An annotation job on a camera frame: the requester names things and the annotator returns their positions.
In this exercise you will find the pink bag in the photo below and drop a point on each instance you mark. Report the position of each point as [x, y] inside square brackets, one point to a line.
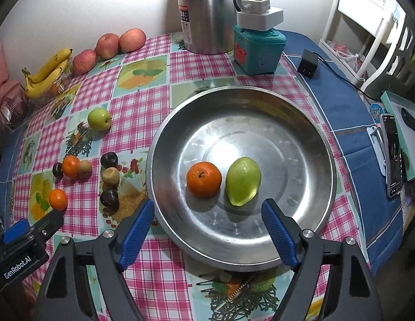
[6, 87]

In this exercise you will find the pink checked tablecloth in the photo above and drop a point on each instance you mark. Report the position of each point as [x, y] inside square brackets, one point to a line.
[134, 113]

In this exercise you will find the dark purple plum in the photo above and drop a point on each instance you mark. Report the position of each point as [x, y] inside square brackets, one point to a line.
[109, 200]
[57, 170]
[109, 159]

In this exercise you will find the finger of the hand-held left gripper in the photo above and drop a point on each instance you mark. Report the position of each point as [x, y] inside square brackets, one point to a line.
[15, 232]
[50, 223]

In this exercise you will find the brown kiwi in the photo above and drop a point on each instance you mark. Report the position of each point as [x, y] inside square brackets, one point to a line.
[85, 168]
[111, 176]

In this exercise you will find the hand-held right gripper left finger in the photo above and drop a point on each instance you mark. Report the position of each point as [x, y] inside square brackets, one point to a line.
[137, 235]

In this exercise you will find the white power adapter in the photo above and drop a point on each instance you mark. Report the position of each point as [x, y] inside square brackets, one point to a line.
[259, 15]

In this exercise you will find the small orange tangerine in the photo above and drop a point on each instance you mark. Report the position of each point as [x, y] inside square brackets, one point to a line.
[58, 199]
[71, 166]

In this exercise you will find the teal toy box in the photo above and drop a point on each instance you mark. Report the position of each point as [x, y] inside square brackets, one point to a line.
[257, 50]

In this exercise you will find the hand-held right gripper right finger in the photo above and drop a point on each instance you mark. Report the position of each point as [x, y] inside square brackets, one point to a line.
[279, 235]

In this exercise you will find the yellow banana bunch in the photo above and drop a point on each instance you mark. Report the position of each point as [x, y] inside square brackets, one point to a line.
[47, 72]

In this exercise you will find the red plastic bag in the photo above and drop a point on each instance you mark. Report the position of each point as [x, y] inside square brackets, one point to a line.
[344, 55]

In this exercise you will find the black smartphone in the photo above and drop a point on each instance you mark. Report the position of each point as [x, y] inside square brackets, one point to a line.
[392, 153]

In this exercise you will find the green apple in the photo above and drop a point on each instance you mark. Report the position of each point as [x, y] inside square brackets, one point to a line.
[99, 119]

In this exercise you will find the black charger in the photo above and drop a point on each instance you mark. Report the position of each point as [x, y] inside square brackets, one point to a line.
[308, 64]

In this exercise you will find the stainless steel thermos jug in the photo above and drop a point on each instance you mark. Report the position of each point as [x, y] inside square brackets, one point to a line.
[207, 13]

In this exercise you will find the large stainless steel basin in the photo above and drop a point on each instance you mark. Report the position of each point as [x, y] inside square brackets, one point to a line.
[247, 133]

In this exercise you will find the teal cardboard box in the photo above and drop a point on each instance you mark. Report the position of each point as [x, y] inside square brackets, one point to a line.
[411, 133]

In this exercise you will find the red apple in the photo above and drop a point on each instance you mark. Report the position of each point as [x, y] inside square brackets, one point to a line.
[84, 62]
[107, 46]
[132, 40]

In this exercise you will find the white phone stand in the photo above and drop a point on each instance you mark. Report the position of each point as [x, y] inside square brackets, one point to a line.
[376, 147]

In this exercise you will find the green mango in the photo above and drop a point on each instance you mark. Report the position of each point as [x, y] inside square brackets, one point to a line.
[243, 180]

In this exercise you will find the large orange tangerine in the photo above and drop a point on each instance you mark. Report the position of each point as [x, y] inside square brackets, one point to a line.
[204, 179]

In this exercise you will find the white chair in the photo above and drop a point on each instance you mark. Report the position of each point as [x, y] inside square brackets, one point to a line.
[371, 23]

